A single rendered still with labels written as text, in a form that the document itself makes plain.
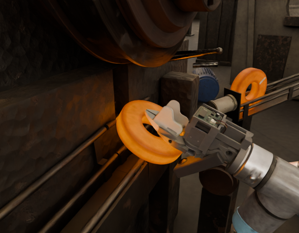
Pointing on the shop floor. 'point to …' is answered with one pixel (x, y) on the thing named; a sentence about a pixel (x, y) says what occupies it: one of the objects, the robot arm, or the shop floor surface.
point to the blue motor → (207, 84)
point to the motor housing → (215, 199)
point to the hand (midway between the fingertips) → (149, 116)
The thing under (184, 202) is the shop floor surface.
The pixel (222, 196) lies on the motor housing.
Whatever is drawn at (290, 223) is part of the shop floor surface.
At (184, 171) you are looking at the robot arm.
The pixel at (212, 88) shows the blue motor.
